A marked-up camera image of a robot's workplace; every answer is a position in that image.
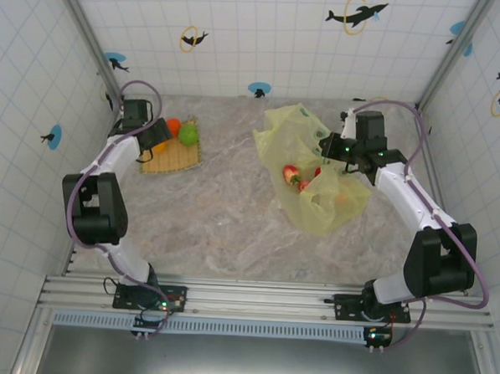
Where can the yellow translucent plastic bag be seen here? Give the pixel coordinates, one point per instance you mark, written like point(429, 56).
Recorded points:
point(316, 211)

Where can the aluminium mounting rail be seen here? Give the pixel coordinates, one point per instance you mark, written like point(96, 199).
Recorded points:
point(248, 298)

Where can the steel front shelf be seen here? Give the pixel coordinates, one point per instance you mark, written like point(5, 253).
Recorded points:
point(261, 363)

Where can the blue oval animal sticker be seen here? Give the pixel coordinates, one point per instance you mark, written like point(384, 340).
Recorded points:
point(259, 89)
point(53, 137)
point(116, 60)
point(461, 30)

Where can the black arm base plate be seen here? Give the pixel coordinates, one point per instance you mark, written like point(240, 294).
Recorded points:
point(346, 307)
point(122, 297)

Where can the bright green wrinkled fruit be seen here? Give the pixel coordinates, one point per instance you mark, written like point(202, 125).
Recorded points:
point(189, 135)

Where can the woven bamboo tray green rim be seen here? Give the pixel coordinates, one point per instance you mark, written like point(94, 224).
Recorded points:
point(180, 158)

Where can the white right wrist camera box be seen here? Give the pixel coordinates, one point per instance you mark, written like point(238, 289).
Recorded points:
point(349, 125)

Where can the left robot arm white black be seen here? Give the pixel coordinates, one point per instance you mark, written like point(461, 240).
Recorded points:
point(97, 212)

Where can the small pink peach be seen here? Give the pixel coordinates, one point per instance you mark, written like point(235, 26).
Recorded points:
point(304, 185)

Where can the small controller board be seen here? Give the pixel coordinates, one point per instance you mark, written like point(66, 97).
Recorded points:
point(378, 337)
point(146, 325)

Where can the aluminium corner post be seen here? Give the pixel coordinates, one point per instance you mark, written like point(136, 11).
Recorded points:
point(454, 55)
point(90, 40)

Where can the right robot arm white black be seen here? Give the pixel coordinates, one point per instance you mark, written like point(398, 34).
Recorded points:
point(401, 190)

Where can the dark orange tangerine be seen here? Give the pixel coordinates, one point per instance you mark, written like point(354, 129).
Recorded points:
point(174, 126)

